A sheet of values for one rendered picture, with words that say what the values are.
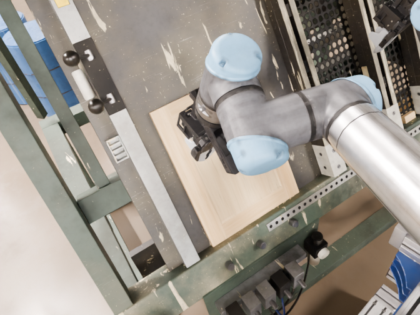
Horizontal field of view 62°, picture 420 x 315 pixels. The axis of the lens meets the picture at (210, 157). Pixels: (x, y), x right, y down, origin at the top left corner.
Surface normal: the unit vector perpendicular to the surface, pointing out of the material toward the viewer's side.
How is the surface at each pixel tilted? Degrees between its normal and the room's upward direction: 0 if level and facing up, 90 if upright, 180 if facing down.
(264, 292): 0
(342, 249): 0
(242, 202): 60
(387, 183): 65
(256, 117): 26
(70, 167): 0
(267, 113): 21
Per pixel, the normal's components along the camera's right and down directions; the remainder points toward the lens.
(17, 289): -0.14, -0.69
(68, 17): 0.39, 0.14
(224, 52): 0.19, -0.38
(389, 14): -0.75, 0.54
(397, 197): -0.93, -0.05
